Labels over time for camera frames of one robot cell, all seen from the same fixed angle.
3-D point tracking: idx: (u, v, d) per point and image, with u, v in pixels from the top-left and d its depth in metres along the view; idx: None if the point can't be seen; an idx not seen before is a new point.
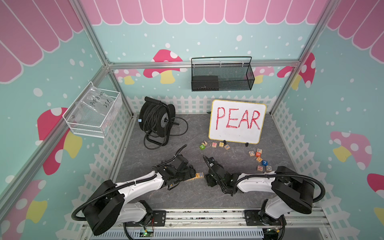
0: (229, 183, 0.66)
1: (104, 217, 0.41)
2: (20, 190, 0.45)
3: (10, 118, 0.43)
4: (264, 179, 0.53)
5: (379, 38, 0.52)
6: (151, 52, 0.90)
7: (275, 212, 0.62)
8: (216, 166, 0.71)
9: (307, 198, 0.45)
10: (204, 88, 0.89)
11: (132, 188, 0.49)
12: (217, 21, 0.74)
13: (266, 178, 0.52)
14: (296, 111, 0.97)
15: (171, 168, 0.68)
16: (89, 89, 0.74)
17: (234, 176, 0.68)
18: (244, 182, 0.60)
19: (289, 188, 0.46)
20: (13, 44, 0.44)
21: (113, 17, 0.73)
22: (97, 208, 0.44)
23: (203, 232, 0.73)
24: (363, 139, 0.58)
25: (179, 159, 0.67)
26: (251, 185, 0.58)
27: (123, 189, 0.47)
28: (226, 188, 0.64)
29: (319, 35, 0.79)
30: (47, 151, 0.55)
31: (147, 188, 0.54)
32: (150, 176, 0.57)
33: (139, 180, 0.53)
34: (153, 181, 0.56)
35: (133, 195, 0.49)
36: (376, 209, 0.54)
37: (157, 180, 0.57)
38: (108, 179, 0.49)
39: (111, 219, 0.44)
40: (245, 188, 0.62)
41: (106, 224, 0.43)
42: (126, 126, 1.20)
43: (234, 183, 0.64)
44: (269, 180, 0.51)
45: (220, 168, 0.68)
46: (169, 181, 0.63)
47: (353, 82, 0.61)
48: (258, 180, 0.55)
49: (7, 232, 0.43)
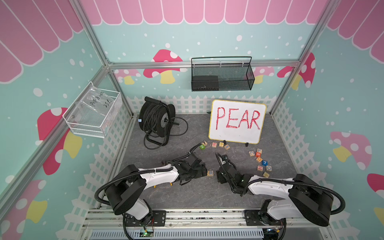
0: (239, 183, 0.66)
1: (127, 197, 0.44)
2: (20, 191, 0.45)
3: (9, 118, 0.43)
4: (280, 185, 0.51)
5: (379, 38, 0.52)
6: (152, 52, 0.89)
7: (279, 215, 0.61)
8: (226, 166, 0.70)
9: (325, 210, 0.43)
10: (204, 88, 0.89)
11: (152, 176, 0.51)
12: (217, 21, 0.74)
13: (282, 184, 0.51)
14: (296, 111, 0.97)
15: (186, 164, 0.70)
16: (89, 89, 0.74)
17: (245, 177, 0.67)
18: (256, 184, 0.59)
19: (306, 197, 0.44)
20: (13, 44, 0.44)
21: (113, 17, 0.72)
22: (118, 190, 0.46)
23: (203, 232, 0.73)
24: (363, 139, 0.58)
25: (193, 156, 0.69)
26: (265, 188, 0.57)
27: (144, 174, 0.49)
28: (236, 188, 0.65)
29: (319, 35, 0.79)
30: (48, 151, 0.55)
31: (163, 179, 0.57)
32: (168, 168, 0.59)
33: (159, 169, 0.55)
34: (170, 173, 0.58)
35: (151, 182, 0.51)
36: (376, 209, 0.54)
37: (172, 174, 0.59)
38: (131, 164, 0.49)
39: (130, 202, 0.46)
40: (257, 191, 0.61)
41: (125, 207, 0.45)
42: (126, 126, 1.20)
43: (245, 184, 0.63)
44: (286, 187, 0.49)
45: (228, 166, 0.68)
46: (182, 176, 0.64)
47: (353, 82, 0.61)
48: (272, 184, 0.54)
49: (7, 232, 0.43)
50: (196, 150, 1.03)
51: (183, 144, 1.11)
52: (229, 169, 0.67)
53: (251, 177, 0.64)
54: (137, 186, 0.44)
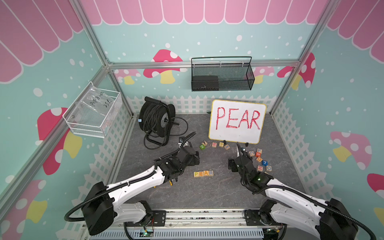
0: (254, 181, 0.61)
1: (95, 222, 0.40)
2: (20, 191, 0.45)
3: (9, 118, 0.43)
4: (308, 203, 0.47)
5: (378, 39, 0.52)
6: (151, 52, 0.90)
7: (282, 220, 0.61)
8: (245, 159, 0.64)
9: None
10: (203, 88, 0.89)
11: (125, 190, 0.45)
12: (217, 21, 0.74)
13: (311, 203, 0.47)
14: (296, 111, 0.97)
15: (176, 161, 0.61)
16: (89, 89, 0.74)
17: (262, 176, 0.62)
18: (277, 191, 0.55)
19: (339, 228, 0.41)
20: (13, 44, 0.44)
21: (113, 17, 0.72)
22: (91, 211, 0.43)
23: (203, 232, 0.73)
24: (363, 139, 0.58)
25: (184, 151, 0.59)
26: (288, 198, 0.52)
27: (114, 191, 0.44)
28: (249, 185, 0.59)
29: (319, 35, 0.79)
30: (47, 151, 0.55)
31: (145, 186, 0.51)
32: (147, 176, 0.51)
33: (133, 180, 0.48)
34: (151, 179, 0.51)
35: (128, 196, 0.47)
36: (376, 209, 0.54)
37: (155, 179, 0.52)
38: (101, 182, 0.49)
39: (104, 222, 0.43)
40: (274, 196, 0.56)
41: (100, 227, 0.43)
42: (126, 126, 1.20)
43: (261, 184, 0.59)
44: (316, 207, 0.45)
45: (248, 161, 0.63)
46: (172, 176, 0.57)
47: (353, 82, 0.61)
48: (299, 198, 0.50)
49: (7, 232, 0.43)
50: (196, 150, 1.03)
51: None
52: (247, 163, 0.62)
53: (270, 179, 0.59)
54: (103, 210, 0.39)
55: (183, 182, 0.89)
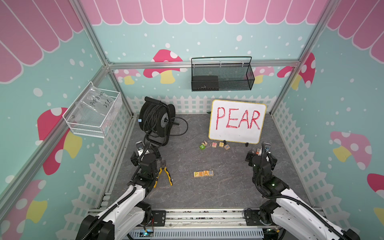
0: (267, 185, 0.59)
1: None
2: (20, 191, 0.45)
3: (9, 118, 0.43)
4: (322, 226, 0.45)
5: (378, 39, 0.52)
6: (151, 52, 0.90)
7: (281, 223, 0.62)
8: (265, 161, 0.60)
9: None
10: (204, 88, 0.89)
11: (117, 211, 0.47)
12: (217, 21, 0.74)
13: (326, 227, 0.45)
14: (296, 111, 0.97)
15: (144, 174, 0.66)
16: (89, 89, 0.74)
17: (277, 182, 0.59)
18: (291, 204, 0.52)
19: None
20: (14, 44, 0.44)
21: (113, 17, 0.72)
22: None
23: (203, 232, 0.73)
24: (363, 139, 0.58)
25: (144, 164, 0.62)
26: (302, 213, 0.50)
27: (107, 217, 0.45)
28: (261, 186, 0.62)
29: (319, 35, 0.79)
30: (47, 151, 0.55)
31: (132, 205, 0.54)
32: (129, 191, 0.56)
33: (120, 199, 0.52)
34: (134, 194, 0.55)
35: (122, 216, 0.49)
36: (376, 209, 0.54)
37: (138, 192, 0.57)
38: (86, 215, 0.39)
39: None
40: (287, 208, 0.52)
41: None
42: (126, 126, 1.20)
43: (274, 190, 0.57)
44: (330, 232, 0.44)
45: (267, 163, 0.59)
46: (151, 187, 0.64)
47: (353, 82, 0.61)
48: (313, 217, 0.48)
49: (7, 232, 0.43)
50: (196, 150, 1.03)
51: (182, 144, 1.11)
52: (266, 165, 0.58)
53: (285, 188, 0.57)
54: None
55: (183, 182, 0.89)
